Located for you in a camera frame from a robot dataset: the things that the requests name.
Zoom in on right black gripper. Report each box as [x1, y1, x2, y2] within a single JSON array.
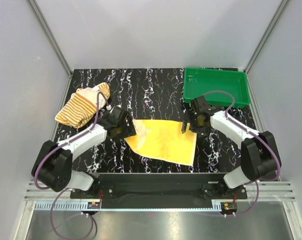
[[181, 110, 211, 138]]

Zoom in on yellow towel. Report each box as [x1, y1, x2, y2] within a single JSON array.
[[125, 119, 197, 166]]

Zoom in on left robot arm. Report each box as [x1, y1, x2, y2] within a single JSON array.
[[31, 106, 136, 198]]

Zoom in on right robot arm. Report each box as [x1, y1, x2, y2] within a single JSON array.
[[181, 95, 282, 199]]

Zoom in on green plastic bin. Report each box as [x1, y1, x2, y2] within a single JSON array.
[[183, 67, 251, 108]]

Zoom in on orange striped towel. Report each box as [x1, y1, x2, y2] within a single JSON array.
[[54, 82, 111, 129]]

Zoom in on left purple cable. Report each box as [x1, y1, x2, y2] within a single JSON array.
[[33, 91, 114, 239]]

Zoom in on purple cable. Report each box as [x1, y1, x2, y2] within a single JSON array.
[[33, 91, 114, 239], [198, 90, 283, 218]]

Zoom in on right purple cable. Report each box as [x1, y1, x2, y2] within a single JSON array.
[[198, 90, 283, 218]]

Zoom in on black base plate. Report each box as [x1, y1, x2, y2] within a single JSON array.
[[70, 173, 248, 211]]

